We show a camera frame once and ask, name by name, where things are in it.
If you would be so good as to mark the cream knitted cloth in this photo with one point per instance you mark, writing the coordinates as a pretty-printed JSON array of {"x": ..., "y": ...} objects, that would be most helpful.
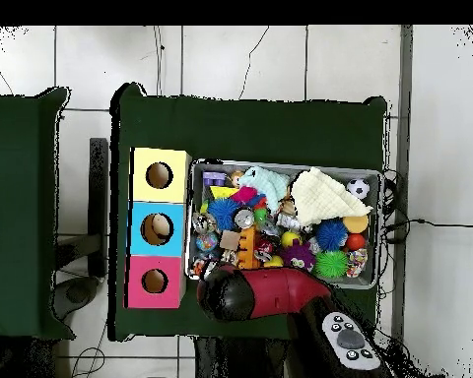
[{"x": 323, "y": 197}]

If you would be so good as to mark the yellow cheese wedge toy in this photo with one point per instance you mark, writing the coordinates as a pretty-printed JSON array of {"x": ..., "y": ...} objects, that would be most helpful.
[{"x": 222, "y": 192}]

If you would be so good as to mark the orange striped tiger plush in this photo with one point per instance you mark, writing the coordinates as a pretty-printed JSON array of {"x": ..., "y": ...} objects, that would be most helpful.
[{"x": 199, "y": 267}]

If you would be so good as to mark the orange building block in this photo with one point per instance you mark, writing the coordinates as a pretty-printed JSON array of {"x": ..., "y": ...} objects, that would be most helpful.
[{"x": 247, "y": 248}]

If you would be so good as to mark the shallow metal mesh bin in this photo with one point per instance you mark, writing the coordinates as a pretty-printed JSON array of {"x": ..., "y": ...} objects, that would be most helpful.
[{"x": 339, "y": 173}]

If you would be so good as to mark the orange rubber ball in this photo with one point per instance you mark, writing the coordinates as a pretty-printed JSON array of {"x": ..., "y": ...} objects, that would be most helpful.
[{"x": 355, "y": 242}]

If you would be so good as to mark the green cloth side table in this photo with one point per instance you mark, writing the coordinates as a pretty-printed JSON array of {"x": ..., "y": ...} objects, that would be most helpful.
[{"x": 15, "y": 216}]

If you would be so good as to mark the mint knitted cloth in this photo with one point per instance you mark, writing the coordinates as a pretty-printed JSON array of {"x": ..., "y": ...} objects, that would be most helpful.
[{"x": 268, "y": 183}]

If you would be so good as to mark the green spiky rubber ball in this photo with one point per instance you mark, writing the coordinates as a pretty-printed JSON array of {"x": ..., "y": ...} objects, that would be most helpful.
[{"x": 331, "y": 263}]

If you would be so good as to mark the dark green table cloth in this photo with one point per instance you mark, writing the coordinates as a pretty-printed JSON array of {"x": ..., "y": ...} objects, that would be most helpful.
[{"x": 240, "y": 126}]

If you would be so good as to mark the small soccer ball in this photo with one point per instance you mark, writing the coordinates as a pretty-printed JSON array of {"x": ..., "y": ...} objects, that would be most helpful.
[{"x": 358, "y": 188}]

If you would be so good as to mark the purple spiky monster toy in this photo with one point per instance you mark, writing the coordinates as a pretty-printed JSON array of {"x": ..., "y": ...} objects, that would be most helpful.
[{"x": 297, "y": 256}]

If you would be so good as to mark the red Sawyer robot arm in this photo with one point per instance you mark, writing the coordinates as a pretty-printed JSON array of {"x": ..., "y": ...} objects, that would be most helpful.
[{"x": 283, "y": 291}]

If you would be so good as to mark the blue spiky rubber ball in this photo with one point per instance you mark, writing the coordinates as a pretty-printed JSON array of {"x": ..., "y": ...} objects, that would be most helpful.
[
  {"x": 331, "y": 234},
  {"x": 222, "y": 212}
]

